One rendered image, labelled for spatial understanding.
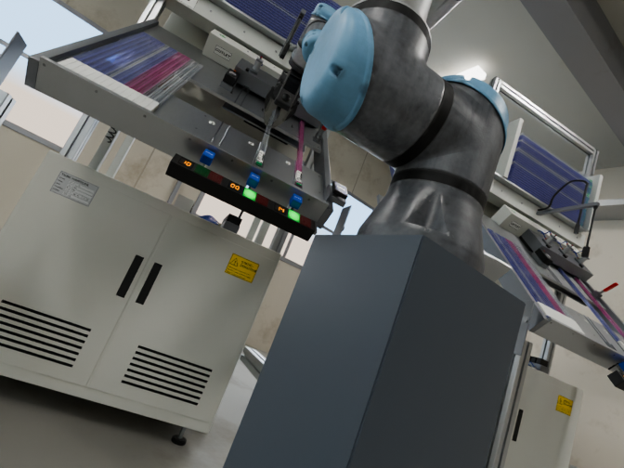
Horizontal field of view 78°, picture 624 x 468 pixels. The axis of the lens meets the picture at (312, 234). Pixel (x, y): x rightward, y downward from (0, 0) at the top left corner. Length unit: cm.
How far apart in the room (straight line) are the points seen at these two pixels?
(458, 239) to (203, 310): 89
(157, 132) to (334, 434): 73
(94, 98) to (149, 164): 329
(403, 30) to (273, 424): 43
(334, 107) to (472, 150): 16
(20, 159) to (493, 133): 397
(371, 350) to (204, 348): 89
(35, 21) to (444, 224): 430
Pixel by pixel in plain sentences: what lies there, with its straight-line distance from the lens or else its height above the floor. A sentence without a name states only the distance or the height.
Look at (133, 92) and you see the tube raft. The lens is 100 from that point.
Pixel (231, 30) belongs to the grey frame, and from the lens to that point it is 161.
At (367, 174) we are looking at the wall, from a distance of 544.
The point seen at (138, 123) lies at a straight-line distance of 93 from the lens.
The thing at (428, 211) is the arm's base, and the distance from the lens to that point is 43.
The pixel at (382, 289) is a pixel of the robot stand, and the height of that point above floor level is 49.
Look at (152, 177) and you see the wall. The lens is 421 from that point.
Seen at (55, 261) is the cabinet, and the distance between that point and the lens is 120.
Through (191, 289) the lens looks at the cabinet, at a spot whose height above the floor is 42.
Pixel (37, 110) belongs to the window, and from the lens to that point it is 425.
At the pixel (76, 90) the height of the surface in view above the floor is 71.
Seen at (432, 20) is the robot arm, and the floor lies 107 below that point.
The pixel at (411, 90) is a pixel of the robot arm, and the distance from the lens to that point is 44.
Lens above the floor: 44
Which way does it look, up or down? 13 degrees up
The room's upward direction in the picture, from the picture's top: 22 degrees clockwise
